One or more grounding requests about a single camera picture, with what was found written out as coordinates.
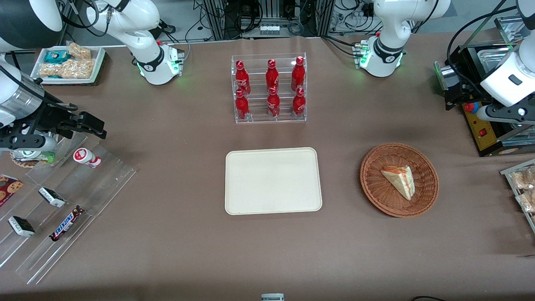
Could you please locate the white red yogurt bottle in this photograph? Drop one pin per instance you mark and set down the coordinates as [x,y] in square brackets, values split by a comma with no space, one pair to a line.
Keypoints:
[85,157]

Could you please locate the clear pastry bag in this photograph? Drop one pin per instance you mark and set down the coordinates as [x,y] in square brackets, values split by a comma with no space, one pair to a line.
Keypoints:
[527,201]
[524,179]

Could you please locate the triangular sandwich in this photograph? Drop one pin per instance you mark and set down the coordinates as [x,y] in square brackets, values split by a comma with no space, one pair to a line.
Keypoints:
[401,179]

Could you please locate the silver metal pan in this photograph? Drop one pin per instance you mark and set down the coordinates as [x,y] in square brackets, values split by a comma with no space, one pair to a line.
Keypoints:
[508,26]

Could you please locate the black white snack bar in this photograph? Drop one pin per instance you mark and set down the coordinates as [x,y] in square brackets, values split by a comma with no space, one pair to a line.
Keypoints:
[51,197]
[21,226]

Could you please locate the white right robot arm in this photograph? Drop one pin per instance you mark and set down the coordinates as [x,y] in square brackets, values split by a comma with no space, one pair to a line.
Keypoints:
[142,16]

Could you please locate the teal snack packet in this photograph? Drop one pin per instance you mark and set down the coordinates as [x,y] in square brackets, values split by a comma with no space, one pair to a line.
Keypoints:
[56,56]

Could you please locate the black appliance with yellow panel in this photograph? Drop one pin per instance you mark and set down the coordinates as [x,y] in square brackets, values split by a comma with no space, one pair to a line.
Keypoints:
[485,133]

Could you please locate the large rice cracker bag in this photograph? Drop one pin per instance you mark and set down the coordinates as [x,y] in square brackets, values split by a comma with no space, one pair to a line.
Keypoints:
[69,69]

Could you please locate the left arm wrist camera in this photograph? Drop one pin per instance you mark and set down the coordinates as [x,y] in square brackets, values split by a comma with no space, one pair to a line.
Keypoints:
[512,113]

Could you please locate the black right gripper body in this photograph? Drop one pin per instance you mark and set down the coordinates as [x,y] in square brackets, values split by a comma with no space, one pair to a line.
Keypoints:
[51,118]

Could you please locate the white power strip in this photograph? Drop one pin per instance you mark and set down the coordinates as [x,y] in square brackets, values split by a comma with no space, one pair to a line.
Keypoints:
[269,29]

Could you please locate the red cola bottle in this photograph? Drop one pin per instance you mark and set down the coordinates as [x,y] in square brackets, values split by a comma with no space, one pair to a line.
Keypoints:
[272,77]
[298,75]
[273,105]
[242,108]
[241,79]
[299,104]

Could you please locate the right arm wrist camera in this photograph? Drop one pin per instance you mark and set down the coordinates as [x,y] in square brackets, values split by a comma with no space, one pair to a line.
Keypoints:
[25,143]

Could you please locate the clear acrylic stepped shelf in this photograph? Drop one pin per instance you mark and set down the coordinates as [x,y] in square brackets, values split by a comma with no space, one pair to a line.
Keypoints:
[96,192]

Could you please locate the clear acrylic bottle rack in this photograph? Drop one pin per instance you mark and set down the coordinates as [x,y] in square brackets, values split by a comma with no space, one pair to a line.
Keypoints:
[259,119]

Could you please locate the small wicker coaster with cup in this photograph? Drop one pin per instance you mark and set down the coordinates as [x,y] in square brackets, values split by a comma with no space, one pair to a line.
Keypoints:
[29,159]

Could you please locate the chocolate chip cookie pack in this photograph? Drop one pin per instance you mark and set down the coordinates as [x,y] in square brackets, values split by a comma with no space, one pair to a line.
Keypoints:
[9,188]

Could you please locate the white snack tray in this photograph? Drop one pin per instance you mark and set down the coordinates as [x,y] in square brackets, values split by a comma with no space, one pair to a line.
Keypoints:
[98,62]

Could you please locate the grey white device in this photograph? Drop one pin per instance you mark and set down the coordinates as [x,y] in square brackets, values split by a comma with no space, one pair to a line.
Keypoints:
[272,297]

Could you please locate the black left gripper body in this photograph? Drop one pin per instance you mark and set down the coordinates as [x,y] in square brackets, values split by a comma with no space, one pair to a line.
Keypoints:
[465,91]

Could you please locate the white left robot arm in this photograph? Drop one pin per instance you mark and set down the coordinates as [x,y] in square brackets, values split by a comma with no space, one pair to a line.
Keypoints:
[388,25]

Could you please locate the small rice cracker bag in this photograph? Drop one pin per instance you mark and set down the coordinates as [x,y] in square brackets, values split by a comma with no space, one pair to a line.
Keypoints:
[79,51]

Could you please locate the aluminium equipment rack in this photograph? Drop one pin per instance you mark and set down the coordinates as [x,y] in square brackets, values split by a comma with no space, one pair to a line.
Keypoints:
[271,16]

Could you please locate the cream plastic tray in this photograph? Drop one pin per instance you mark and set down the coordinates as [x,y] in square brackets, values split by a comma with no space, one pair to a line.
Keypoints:
[271,184]

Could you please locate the brown Snickers bar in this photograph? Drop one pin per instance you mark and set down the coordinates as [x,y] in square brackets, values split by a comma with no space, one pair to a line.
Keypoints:
[66,223]

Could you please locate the brown wicker basket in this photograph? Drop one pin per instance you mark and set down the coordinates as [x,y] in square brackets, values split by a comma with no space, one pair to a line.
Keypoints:
[376,184]

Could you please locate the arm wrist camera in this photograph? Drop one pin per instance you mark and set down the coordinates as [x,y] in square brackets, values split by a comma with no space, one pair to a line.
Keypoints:
[25,143]
[512,113]

